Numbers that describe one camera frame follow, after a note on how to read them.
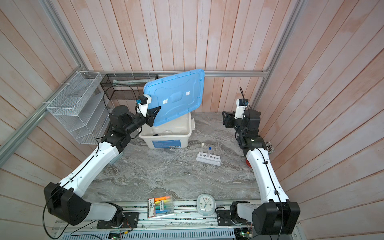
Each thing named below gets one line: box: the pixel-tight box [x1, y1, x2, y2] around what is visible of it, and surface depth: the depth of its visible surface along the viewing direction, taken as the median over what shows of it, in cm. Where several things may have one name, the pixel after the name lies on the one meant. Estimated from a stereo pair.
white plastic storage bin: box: [140, 112, 196, 149], surface depth 97 cm
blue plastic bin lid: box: [143, 69, 205, 127], surface depth 75 cm
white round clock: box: [197, 193, 216, 216], surface depth 78 cm
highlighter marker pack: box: [147, 196, 174, 218], surface depth 78 cm
